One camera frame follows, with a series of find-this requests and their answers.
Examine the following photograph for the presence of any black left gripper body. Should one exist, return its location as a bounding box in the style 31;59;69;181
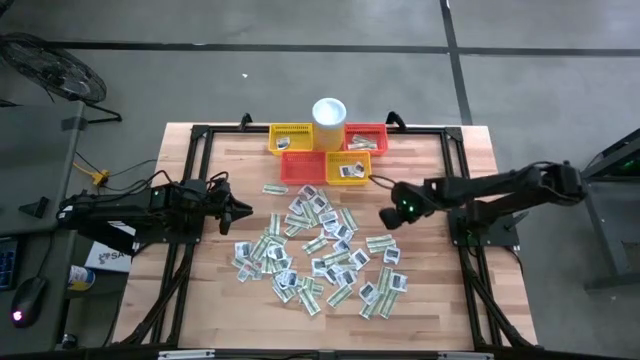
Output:
209;192;234;237

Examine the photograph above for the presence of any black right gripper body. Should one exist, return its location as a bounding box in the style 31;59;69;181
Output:
398;179;432;217

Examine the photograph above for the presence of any orange plastic basket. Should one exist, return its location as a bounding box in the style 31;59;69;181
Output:
342;122;390;157
279;150;329;186

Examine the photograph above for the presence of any yellow plastic basket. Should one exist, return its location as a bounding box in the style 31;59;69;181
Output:
325;150;373;186
268;123;315;157

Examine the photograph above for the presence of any white cylindrical cup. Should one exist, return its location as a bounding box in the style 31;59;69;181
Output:
311;97;348;153

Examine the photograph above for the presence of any black floor tape strip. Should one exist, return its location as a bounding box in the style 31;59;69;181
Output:
438;0;474;126
0;40;640;57

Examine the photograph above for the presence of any white printed cardboard box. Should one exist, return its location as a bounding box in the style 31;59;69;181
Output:
83;222;139;275

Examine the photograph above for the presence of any white light strip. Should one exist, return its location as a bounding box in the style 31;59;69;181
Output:
157;349;217;360

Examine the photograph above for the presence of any black front beam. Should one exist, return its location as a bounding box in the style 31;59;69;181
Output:
0;344;640;360

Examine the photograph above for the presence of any white blue yellow can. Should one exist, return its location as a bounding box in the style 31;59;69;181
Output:
66;263;97;293

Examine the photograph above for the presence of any grey desk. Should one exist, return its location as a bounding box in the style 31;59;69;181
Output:
0;227;80;354
0;99;87;237

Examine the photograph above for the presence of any dark metal stand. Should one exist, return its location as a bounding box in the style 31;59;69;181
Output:
551;127;640;292

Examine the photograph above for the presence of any black computer mouse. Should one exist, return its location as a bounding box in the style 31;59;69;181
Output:
9;275;50;330

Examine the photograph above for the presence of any black keyboard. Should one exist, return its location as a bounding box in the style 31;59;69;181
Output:
0;236;22;293

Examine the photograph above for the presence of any black floor fan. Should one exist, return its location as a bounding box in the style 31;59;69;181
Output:
0;31;124;125

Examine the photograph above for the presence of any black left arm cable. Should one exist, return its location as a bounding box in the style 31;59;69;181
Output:
149;169;230;194

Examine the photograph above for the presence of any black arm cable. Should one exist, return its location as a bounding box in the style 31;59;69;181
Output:
149;169;230;194
368;173;399;194

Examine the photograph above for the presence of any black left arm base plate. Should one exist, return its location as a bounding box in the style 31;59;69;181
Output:
132;219;204;246

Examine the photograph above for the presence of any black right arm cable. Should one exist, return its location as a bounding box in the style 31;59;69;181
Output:
368;173;399;194

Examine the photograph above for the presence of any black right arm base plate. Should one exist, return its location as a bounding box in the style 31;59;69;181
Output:
447;207;521;248

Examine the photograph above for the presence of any black wedge bracket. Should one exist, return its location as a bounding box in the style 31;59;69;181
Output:
18;195;51;220

